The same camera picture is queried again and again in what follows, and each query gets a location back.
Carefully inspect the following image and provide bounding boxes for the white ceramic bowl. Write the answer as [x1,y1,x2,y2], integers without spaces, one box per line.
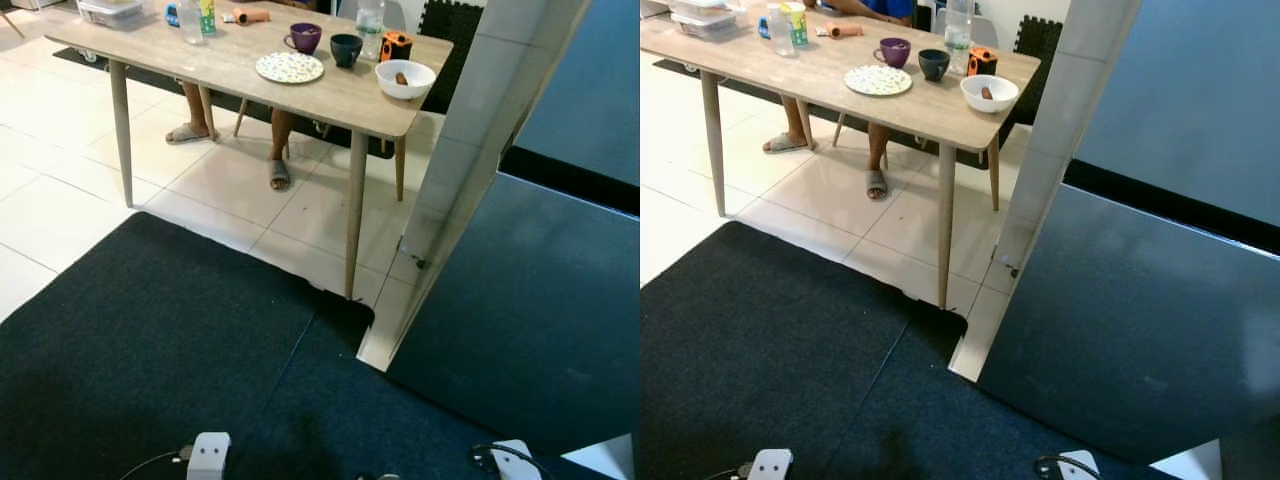
[375,59,438,101]
[960,74,1021,114]

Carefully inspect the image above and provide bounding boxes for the grey fridge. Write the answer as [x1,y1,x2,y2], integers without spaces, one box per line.
[357,0,641,480]
[948,0,1280,480]

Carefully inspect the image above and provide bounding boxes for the dark grey floor mat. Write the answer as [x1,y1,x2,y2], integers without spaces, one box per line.
[640,220,966,480]
[230,295,621,480]
[0,210,376,480]
[820,305,1191,480]

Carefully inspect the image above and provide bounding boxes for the grey freezer door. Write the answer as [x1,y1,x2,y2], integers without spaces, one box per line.
[512,0,641,188]
[1072,0,1280,226]

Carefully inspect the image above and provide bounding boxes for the clear plastic food container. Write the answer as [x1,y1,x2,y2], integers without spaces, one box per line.
[668,0,736,41]
[76,0,146,28]

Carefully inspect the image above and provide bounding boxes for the light wooden table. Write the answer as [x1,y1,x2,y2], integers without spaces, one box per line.
[640,5,1043,311]
[42,0,454,301]

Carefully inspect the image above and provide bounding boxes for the seated person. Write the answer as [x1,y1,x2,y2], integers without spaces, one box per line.
[763,0,916,202]
[165,82,301,193]

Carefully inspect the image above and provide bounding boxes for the black foam puzzle mat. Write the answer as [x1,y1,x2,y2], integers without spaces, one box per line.
[415,0,484,114]
[1012,15,1064,73]

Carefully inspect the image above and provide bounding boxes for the floral patterned plate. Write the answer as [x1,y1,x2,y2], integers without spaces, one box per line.
[255,51,326,85]
[844,64,914,97]

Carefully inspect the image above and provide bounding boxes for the purple mug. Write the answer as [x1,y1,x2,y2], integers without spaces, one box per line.
[284,22,323,55]
[873,37,913,69]

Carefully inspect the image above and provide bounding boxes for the clear plastic water bottle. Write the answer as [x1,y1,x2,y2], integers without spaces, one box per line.
[356,0,387,61]
[944,0,975,76]

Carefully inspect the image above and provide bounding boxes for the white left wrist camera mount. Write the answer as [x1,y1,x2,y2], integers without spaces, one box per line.
[748,449,794,480]
[186,432,232,480]

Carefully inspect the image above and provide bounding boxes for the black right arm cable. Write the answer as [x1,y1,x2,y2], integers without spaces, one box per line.
[470,443,551,480]
[1035,454,1101,480]

